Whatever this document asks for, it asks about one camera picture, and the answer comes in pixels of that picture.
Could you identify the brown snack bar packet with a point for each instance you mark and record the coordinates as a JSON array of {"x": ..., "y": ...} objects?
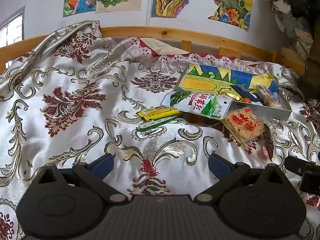
[{"x": 267, "y": 97}]

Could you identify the small orange fruit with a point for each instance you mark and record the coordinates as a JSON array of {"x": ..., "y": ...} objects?
[{"x": 246, "y": 100}]

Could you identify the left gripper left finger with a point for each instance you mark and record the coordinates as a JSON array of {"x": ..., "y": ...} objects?
[{"x": 92, "y": 176}]

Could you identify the yellow snack bar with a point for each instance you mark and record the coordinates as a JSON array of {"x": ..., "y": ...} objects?
[{"x": 158, "y": 112}]

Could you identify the wooden bed rail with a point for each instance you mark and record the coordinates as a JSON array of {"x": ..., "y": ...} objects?
[{"x": 227, "y": 46}]

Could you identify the dark dried meat packet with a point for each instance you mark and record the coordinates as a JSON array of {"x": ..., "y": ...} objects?
[{"x": 268, "y": 147}]

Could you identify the gold foil snack packet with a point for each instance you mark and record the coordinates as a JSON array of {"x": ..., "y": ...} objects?
[{"x": 234, "y": 97}]

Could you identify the window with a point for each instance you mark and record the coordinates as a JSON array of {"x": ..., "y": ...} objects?
[{"x": 12, "y": 29}]

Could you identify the rice cracker packet red text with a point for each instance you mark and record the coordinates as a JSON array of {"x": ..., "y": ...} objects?
[{"x": 244, "y": 125}]

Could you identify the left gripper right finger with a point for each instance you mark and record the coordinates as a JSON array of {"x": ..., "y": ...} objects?
[{"x": 229, "y": 176}]

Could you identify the green white snack pouch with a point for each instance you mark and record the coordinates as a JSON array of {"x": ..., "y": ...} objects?
[{"x": 214, "y": 106}]

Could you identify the blue snack packet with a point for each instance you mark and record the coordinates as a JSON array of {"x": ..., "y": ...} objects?
[{"x": 243, "y": 92}]

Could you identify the cream pillow with red trim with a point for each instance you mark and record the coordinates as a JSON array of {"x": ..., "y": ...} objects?
[{"x": 160, "y": 47}]

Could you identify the flower landscape wall drawing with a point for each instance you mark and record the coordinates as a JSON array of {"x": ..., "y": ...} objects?
[{"x": 233, "y": 12}]

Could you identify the patterned hanging cloth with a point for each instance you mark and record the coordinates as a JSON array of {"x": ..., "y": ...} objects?
[{"x": 293, "y": 26}]

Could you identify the dark green hanging cloth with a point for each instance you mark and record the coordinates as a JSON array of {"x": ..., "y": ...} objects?
[{"x": 308, "y": 10}]

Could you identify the floral satin bedspread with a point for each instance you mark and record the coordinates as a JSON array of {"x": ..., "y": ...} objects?
[{"x": 76, "y": 96}]

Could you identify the grey tray with drawing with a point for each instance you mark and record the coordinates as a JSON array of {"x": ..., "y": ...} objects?
[{"x": 212, "y": 79}]

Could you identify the green white snack stick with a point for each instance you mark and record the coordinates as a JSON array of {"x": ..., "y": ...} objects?
[{"x": 151, "y": 124}]

